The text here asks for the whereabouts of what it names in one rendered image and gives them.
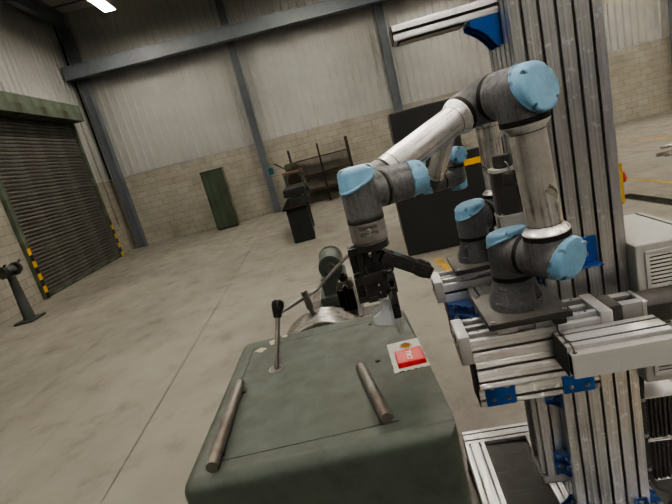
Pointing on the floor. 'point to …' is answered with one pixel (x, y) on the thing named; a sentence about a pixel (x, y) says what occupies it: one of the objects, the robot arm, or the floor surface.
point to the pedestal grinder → (19, 292)
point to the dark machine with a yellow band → (426, 229)
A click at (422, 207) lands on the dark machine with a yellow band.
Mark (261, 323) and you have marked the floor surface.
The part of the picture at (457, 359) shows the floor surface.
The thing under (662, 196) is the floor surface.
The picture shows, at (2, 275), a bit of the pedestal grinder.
